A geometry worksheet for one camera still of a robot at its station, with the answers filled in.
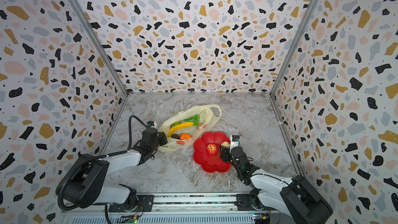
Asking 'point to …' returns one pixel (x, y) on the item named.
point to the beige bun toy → (225, 144)
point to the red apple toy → (211, 149)
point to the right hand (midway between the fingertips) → (225, 146)
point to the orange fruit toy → (183, 136)
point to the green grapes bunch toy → (195, 120)
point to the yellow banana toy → (181, 125)
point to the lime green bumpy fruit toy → (176, 123)
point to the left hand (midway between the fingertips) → (167, 133)
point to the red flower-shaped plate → (207, 154)
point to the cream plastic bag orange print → (185, 126)
